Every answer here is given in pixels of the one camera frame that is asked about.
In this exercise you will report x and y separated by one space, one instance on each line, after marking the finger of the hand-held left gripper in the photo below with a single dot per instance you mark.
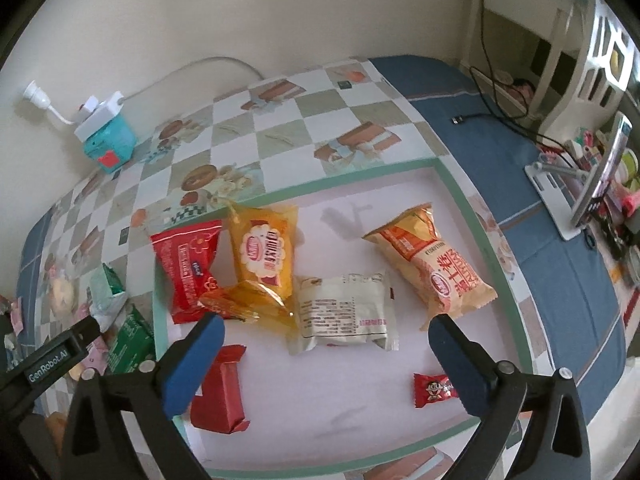
85 332

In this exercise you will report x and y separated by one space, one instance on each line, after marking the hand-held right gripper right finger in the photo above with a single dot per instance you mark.
457 365

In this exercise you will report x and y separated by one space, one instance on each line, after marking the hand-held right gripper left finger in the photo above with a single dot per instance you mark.
192 365

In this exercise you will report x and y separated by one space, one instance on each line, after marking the small red candy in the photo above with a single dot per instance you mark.
431 390

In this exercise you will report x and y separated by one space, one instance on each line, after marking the dark red bar packet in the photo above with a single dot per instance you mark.
222 395

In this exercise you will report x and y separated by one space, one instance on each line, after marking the pale teal snack packet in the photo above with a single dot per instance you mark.
105 295

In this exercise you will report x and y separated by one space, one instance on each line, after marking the green snack packet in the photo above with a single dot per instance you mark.
131 342

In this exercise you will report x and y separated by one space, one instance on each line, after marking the large red snack packet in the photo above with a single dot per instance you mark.
187 265

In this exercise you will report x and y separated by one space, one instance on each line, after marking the orange and white snack packet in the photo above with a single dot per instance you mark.
430 260

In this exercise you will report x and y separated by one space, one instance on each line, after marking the white tray with green rim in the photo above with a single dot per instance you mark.
350 400

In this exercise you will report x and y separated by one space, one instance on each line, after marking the beige snack packet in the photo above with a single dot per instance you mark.
345 315

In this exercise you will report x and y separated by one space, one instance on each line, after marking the yellow bread packet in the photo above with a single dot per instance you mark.
262 255

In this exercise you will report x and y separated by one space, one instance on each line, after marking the teal box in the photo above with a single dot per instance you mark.
112 145

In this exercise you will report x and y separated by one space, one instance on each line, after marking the white phone stand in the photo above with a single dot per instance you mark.
555 195

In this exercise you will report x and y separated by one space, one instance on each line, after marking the white power strip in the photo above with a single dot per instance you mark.
97 120

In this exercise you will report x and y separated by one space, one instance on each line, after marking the clutter of small bottles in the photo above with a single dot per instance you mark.
620 200

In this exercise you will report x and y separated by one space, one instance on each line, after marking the smartphone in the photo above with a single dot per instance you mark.
600 175

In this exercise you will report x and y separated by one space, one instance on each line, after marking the white shelf rack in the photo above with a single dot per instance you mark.
457 120

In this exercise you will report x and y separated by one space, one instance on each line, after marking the white wooden frame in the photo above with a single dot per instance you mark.
555 35

